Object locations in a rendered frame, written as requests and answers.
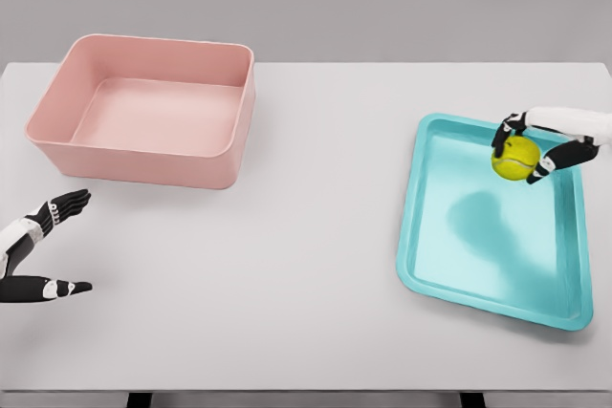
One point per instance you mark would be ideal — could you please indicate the yellow tennis ball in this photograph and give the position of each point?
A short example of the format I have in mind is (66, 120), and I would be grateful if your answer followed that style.
(516, 157)

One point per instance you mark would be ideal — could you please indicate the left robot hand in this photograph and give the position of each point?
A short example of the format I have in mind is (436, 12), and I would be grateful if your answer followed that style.
(21, 240)

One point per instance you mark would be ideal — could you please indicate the blue tray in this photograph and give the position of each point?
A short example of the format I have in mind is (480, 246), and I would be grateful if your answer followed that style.
(492, 226)

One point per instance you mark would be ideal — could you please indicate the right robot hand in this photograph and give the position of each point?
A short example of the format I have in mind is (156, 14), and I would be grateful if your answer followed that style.
(564, 122)

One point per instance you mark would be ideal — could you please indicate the pink plastic basket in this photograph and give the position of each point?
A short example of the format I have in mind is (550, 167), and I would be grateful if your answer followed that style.
(143, 107)

